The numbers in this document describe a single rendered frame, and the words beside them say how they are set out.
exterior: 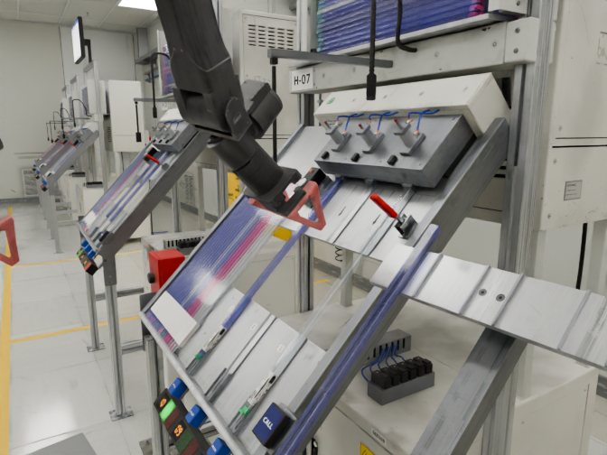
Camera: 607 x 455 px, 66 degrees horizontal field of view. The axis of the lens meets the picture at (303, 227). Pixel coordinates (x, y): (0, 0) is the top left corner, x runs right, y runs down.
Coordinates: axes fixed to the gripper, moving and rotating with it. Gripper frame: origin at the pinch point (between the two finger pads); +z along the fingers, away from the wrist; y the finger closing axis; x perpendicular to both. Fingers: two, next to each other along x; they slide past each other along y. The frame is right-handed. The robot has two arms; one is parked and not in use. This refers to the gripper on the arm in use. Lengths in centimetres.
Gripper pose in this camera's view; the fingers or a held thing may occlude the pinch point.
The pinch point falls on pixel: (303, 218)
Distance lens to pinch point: 76.2
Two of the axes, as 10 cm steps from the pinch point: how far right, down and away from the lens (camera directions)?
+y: -5.1, -2.0, 8.4
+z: 6.0, 6.1, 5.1
